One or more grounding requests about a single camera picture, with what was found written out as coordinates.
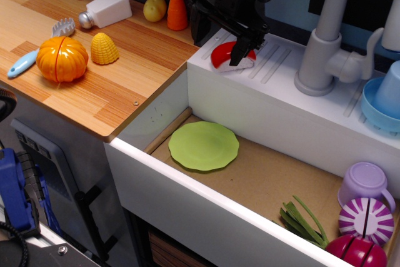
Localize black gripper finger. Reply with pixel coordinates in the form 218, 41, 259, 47
229, 40, 250, 66
251, 37, 265, 50

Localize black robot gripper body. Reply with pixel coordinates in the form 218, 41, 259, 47
190, 0, 270, 46

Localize red and white toy sushi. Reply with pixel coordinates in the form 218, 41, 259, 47
211, 41, 256, 73

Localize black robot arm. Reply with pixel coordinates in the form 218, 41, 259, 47
190, 0, 270, 66

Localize green plastic plate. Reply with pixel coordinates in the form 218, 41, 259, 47
168, 121, 239, 171

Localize orange toy carrot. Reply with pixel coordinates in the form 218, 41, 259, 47
167, 0, 188, 31

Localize grey toy faucet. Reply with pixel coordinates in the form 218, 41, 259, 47
294, 0, 384, 96

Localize yellow toy potato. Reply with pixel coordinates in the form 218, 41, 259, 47
143, 0, 167, 23

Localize white toy sink unit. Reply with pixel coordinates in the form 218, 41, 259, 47
105, 30, 399, 266

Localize white salt shaker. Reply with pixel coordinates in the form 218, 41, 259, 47
78, 0, 133, 29

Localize blue plastic bowl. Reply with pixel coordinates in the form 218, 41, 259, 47
361, 77, 399, 133

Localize yellow toy corn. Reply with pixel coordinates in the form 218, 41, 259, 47
91, 33, 119, 65

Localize light blue plastic cup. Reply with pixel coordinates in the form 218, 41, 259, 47
373, 61, 399, 119

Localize purple plastic mug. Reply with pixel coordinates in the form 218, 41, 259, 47
337, 162, 396, 213

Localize orange toy pumpkin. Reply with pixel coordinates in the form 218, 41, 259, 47
36, 36, 89, 83

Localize green toy leaves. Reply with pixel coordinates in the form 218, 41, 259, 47
279, 195, 329, 249

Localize purple white toy onion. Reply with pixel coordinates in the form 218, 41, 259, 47
338, 198, 394, 246

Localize grey toy oven door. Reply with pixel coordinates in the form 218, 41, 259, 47
11, 118, 118, 264

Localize magenta toy beet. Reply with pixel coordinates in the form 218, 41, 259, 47
325, 234, 388, 267

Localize blue clamp tool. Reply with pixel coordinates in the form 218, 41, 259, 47
1, 148, 62, 237

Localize black cable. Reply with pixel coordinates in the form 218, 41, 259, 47
0, 221, 29, 267

